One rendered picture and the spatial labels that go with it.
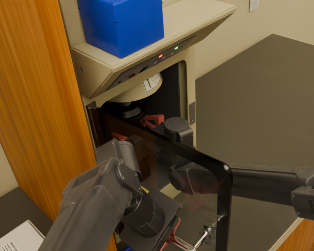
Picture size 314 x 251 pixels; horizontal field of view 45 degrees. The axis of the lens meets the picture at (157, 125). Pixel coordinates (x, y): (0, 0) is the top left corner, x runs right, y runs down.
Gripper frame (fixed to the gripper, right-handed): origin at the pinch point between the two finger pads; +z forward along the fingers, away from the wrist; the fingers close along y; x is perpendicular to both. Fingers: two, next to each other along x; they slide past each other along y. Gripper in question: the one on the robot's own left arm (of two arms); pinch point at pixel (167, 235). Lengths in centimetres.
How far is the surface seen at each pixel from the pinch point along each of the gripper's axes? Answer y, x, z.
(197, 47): -75, -58, 49
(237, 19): -101, -55, 58
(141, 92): -23.0, -22.7, -3.7
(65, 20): -18.3, -22.0, -31.1
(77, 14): -20.5, -21.8, -30.3
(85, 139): -4.9, -13.7, -18.5
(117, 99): -18.6, -26.0, -5.0
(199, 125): -42, -35, 48
